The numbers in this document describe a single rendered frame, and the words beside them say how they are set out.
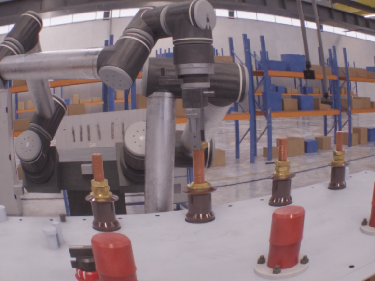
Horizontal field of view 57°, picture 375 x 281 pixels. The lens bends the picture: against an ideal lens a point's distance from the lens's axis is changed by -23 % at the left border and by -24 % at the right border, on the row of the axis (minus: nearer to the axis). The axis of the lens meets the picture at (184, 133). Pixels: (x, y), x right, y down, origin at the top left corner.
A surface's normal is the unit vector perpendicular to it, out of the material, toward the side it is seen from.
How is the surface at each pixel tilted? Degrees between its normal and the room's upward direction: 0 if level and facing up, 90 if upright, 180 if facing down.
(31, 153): 65
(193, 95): 90
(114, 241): 4
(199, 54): 90
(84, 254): 90
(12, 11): 90
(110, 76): 140
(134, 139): 60
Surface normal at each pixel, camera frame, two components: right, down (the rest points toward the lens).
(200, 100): -0.16, 0.11
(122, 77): -0.25, 0.82
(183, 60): -0.48, 0.11
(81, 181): 0.18, 0.09
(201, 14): 0.75, 0.04
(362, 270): 0.02, -0.96
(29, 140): 0.13, -0.42
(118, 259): 0.45, 0.05
